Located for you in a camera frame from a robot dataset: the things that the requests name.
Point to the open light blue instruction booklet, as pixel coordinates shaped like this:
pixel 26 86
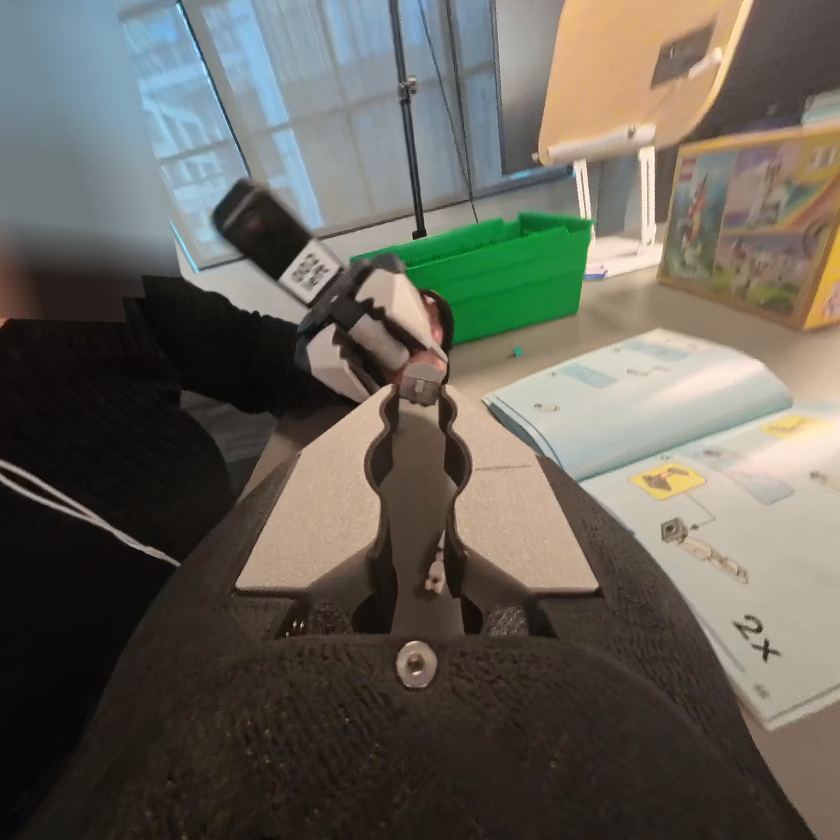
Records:
pixel 656 394

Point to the colourful lego set box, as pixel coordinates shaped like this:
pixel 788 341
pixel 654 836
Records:
pixel 748 223

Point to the tiny white lego piece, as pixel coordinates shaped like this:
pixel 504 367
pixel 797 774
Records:
pixel 434 577

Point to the tilted wooden top table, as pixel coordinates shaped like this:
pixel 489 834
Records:
pixel 610 72

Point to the black tripod stand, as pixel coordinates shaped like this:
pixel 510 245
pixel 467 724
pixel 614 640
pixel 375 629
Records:
pixel 408 124

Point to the person's left forearm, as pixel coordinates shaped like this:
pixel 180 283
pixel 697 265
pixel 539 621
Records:
pixel 229 348

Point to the large glass window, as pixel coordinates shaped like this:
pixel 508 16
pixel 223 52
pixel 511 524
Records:
pixel 295 118

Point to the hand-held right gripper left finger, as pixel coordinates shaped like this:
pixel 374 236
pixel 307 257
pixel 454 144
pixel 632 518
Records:
pixel 315 525

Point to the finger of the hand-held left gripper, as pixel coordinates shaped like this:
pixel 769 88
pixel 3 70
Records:
pixel 328 361
pixel 400 308

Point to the small grey lego piece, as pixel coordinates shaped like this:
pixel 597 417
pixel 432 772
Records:
pixel 423 384

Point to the person's left hand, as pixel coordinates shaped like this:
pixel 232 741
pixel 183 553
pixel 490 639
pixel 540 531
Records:
pixel 434 321

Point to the person's black sweater torso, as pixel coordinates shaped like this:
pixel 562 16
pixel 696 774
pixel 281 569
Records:
pixel 79 407

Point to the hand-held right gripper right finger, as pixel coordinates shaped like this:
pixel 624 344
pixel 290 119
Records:
pixel 518 525

